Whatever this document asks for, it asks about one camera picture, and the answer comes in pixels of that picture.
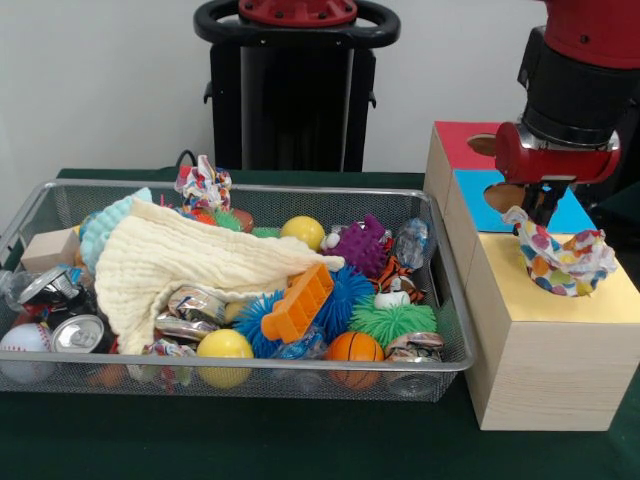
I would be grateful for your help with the yellow plastic ball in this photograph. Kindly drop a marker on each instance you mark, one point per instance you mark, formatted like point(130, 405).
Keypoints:
point(302, 232)
point(225, 345)

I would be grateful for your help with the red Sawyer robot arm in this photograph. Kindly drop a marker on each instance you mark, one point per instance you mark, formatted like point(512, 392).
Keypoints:
point(575, 75)

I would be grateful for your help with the blue spiky ball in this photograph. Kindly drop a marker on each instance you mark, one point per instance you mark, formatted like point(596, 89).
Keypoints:
point(350, 295)

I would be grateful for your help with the clear mesh bin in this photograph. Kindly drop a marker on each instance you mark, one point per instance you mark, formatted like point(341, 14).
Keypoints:
point(300, 385)

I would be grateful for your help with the floral patterned cloth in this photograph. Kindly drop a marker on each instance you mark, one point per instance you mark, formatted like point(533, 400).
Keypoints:
point(200, 185)

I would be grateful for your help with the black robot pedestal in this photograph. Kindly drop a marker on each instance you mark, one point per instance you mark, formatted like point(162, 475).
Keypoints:
point(295, 100)

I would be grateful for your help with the orange plastic block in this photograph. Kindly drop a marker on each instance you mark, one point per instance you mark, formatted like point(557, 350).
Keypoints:
point(300, 305)

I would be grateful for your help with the orange mini basketball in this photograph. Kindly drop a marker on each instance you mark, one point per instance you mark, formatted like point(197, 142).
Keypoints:
point(355, 347)

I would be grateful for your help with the cream waffle cloth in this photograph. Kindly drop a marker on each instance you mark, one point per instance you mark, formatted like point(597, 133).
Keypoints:
point(190, 250)

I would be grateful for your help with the polka dot cloth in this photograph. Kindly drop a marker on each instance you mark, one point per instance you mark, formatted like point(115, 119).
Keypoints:
point(565, 270)

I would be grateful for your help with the wooden box with three holes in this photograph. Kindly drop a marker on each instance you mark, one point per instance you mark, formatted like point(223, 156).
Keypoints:
point(550, 370)

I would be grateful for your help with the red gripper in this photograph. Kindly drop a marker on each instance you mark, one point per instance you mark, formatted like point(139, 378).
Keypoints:
point(555, 165)

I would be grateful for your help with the purple spiky toy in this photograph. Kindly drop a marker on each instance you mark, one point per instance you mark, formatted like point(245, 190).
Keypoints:
point(365, 247)

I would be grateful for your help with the white baseball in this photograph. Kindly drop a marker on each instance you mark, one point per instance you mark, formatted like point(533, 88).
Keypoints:
point(25, 337)

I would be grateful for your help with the green spiky ball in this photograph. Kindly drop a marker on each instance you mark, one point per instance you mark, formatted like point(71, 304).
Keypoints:
point(395, 320)

